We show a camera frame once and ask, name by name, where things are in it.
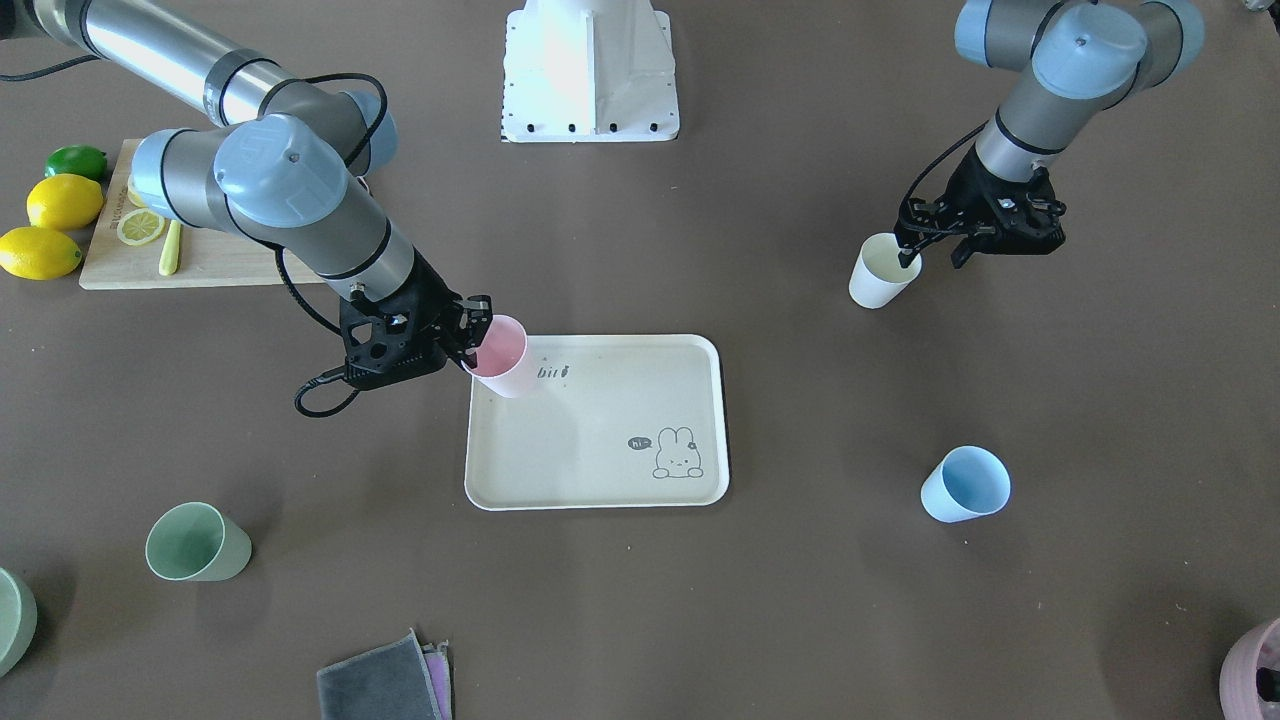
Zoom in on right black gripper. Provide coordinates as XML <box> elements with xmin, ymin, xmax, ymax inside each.
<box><xmin>339</xmin><ymin>252</ymin><xmax>493</xmax><ymax>391</ymax></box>

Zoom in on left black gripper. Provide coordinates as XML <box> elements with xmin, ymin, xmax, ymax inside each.
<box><xmin>897</xmin><ymin>149</ymin><xmax>1066</xmax><ymax>270</ymax></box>

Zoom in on pink cup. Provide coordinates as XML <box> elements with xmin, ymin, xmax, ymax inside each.
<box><xmin>463</xmin><ymin>314</ymin><xmax>536</xmax><ymax>398</ymax></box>

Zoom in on white cup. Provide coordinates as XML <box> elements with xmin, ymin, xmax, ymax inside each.
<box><xmin>847</xmin><ymin>232</ymin><xmax>923</xmax><ymax>309</ymax></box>

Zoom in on green cup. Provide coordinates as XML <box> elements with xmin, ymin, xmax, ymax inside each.
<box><xmin>143</xmin><ymin>501</ymin><xmax>253</xmax><ymax>582</ymax></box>

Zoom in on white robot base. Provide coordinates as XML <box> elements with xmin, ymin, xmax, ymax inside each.
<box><xmin>500</xmin><ymin>1</ymin><xmax>681</xmax><ymax>143</ymax></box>

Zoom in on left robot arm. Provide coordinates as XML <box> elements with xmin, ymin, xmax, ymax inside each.
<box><xmin>893</xmin><ymin>1</ymin><xmax>1206</xmax><ymax>268</ymax></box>

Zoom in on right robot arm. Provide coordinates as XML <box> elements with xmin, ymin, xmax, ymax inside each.
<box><xmin>3</xmin><ymin>1</ymin><xmax>493</xmax><ymax>389</ymax></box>

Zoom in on cream rabbit tray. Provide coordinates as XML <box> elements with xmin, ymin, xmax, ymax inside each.
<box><xmin>463</xmin><ymin>334</ymin><xmax>730</xmax><ymax>511</ymax></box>

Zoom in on blue cup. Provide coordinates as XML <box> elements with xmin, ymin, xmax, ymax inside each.
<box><xmin>920</xmin><ymin>445</ymin><xmax>1012</xmax><ymax>523</ymax></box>

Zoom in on yellow plastic knife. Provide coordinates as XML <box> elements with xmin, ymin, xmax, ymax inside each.
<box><xmin>157</xmin><ymin>220</ymin><xmax>183</xmax><ymax>277</ymax></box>

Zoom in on purple cloth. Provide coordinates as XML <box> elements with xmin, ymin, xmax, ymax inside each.
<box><xmin>422</xmin><ymin>641</ymin><xmax>454</xmax><ymax>720</ymax></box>

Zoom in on lower lemon slice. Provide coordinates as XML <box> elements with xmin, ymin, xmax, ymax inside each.
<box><xmin>115</xmin><ymin>208</ymin><xmax>168</xmax><ymax>247</ymax></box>

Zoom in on lemon slice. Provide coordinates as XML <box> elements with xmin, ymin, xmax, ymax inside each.
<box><xmin>115</xmin><ymin>208</ymin><xmax>168</xmax><ymax>247</ymax></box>
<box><xmin>125</xmin><ymin>176</ymin><xmax>148</xmax><ymax>209</ymax></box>

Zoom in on grey cloth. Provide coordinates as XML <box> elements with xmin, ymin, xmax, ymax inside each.
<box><xmin>316</xmin><ymin>632</ymin><xmax>438</xmax><ymax>719</ymax></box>

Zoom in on upper lemon slice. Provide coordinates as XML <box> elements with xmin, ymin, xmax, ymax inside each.
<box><xmin>125</xmin><ymin>176</ymin><xmax>148</xmax><ymax>209</ymax></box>

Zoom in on upper yellow lemon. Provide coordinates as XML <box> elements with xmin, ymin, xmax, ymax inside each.
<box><xmin>26</xmin><ymin>173</ymin><xmax>104</xmax><ymax>231</ymax></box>

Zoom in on yellow lemon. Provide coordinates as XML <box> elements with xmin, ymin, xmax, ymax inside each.
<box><xmin>26</xmin><ymin>173</ymin><xmax>104</xmax><ymax>231</ymax></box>
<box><xmin>1</xmin><ymin>225</ymin><xmax>83</xmax><ymax>281</ymax></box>

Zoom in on green lime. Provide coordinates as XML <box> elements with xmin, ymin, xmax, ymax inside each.
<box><xmin>44</xmin><ymin>143</ymin><xmax>109</xmax><ymax>182</ymax></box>

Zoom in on lower yellow lemon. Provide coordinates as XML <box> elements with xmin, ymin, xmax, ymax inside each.
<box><xmin>1</xmin><ymin>225</ymin><xmax>83</xmax><ymax>281</ymax></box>

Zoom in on pink container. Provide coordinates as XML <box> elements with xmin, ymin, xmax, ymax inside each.
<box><xmin>1219</xmin><ymin>619</ymin><xmax>1279</xmax><ymax>719</ymax></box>

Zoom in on green bowl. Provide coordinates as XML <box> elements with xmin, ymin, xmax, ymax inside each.
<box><xmin>0</xmin><ymin>568</ymin><xmax>38</xmax><ymax>676</ymax></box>

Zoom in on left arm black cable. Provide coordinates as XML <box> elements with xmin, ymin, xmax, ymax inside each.
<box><xmin>893</xmin><ymin>122</ymin><xmax>991</xmax><ymax>251</ymax></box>

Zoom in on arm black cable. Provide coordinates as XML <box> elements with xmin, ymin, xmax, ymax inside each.
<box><xmin>274</xmin><ymin>72</ymin><xmax>389</xmax><ymax>419</ymax></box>
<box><xmin>893</xmin><ymin>122</ymin><xmax>991</xmax><ymax>251</ymax></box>

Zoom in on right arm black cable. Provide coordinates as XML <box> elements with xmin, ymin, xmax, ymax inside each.
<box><xmin>274</xmin><ymin>72</ymin><xmax>389</xmax><ymax>419</ymax></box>

